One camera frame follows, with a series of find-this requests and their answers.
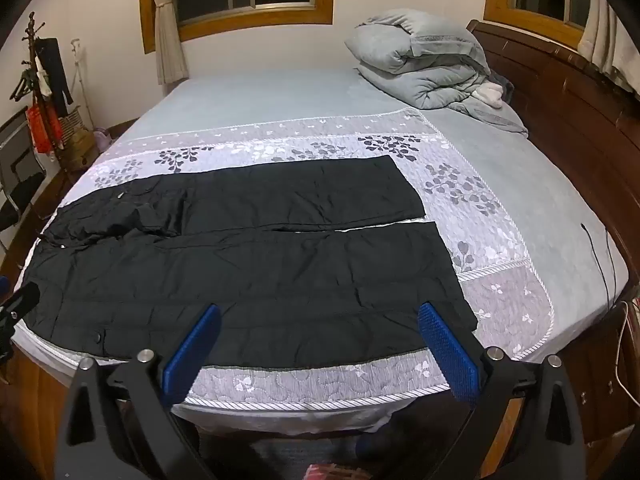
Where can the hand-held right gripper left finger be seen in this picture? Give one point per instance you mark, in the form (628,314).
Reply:
(192,345)

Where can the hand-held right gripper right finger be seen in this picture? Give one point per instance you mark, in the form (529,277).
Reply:
(445,345)

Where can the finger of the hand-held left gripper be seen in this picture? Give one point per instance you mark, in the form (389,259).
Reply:
(22,300)
(4,342)

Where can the black pants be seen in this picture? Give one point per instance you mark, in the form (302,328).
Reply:
(300,270)

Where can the black metal chair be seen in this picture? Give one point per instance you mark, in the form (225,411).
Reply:
(20,185)

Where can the red bag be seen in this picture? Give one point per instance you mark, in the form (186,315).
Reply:
(42,127)

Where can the pink cloth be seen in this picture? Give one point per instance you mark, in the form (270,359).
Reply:
(325,472)

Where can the purple cloth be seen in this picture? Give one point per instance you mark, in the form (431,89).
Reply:
(103,140)

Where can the floral lilac bedspread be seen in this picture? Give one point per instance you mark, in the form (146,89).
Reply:
(350,140)

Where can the black hanging garment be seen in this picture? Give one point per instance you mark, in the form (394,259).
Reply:
(52,70)

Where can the white cloth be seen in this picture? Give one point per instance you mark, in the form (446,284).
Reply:
(490,96)

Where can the bed with grey sheet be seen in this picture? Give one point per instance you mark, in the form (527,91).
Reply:
(280,95)

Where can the wooden coat rack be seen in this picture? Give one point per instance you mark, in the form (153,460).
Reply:
(31,35)

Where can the wooden headboard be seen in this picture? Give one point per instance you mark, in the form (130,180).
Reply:
(565,100)

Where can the folded grey duvet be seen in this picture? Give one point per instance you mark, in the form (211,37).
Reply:
(425,55)

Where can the beige curtain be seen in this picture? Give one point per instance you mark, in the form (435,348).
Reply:
(607,45)
(167,35)

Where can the wooden framed window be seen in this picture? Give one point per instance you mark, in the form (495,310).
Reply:
(505,12)
(250,15)

